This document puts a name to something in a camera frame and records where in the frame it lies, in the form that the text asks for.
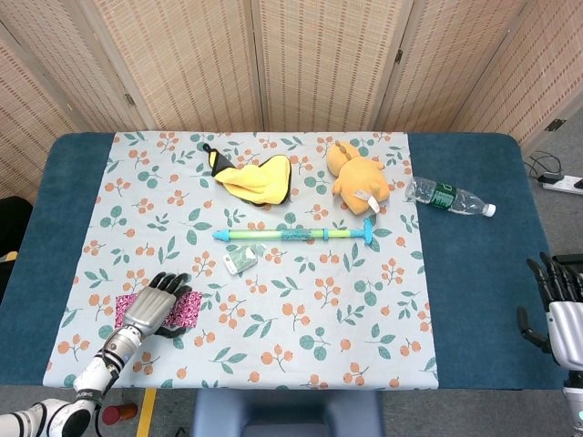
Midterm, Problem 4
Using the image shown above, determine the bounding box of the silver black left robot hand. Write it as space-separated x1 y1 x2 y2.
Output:
121 271 193 341

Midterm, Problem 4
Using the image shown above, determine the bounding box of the floral print tablecloth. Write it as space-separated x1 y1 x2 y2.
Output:
43 130 440 391

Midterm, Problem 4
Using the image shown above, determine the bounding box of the green blue water squirter toy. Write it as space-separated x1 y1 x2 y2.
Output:
211 217 375 247

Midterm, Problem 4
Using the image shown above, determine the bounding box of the yellow cloth with black trim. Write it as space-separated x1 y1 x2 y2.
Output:
202 142 293 208

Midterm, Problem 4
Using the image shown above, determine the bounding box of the black box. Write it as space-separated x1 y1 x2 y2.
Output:
550 253 583 274

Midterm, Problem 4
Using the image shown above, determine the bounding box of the clear bottle with green label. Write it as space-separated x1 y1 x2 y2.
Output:
405 176 497 218

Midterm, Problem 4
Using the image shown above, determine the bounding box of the black floor cable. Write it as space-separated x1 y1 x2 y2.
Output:
523 152 564 179

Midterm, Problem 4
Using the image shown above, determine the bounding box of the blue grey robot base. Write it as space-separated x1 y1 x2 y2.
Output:
190 390 386 437

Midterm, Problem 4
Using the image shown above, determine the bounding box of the pink patterned card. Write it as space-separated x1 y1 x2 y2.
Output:
115 290 203 330

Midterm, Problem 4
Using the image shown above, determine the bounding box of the yellow floor tape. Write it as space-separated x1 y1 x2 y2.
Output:
136 388 158 437

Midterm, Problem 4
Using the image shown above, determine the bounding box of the blue felt table cover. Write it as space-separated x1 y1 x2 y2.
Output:
0 131 576 391

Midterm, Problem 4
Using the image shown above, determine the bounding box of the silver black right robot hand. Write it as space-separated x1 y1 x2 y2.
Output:
517 251 583 371

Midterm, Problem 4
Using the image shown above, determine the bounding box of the white power strip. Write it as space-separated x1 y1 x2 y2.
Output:
537 172 583 196

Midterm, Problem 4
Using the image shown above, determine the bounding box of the bamboo folding screen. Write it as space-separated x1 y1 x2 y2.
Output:
0 0 583 201

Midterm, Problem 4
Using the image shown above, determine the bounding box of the small green white packet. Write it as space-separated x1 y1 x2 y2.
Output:
222 244 266 276

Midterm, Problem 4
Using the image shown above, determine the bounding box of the orange plush toy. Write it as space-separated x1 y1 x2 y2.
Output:
325 139 392 217

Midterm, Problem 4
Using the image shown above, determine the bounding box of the black bag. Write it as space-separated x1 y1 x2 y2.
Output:
0 195 34 301

